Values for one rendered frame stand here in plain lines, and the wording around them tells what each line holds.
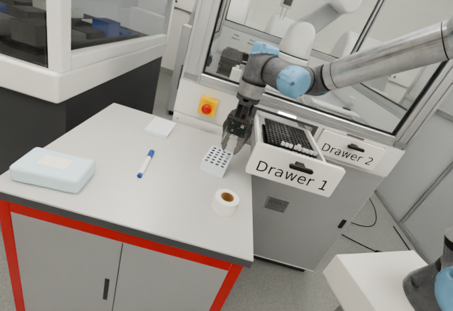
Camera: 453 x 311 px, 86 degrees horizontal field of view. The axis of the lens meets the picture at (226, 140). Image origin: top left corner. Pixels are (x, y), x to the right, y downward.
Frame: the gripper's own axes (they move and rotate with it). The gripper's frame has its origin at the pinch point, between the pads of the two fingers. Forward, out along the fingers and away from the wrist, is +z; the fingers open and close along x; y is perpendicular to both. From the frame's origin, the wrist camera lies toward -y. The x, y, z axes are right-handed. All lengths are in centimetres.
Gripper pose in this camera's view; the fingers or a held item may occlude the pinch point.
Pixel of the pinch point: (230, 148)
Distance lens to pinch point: 84.4
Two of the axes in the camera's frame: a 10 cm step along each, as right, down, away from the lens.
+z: -2.9, 8.4, 4.5
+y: -2.4, 3.9, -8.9
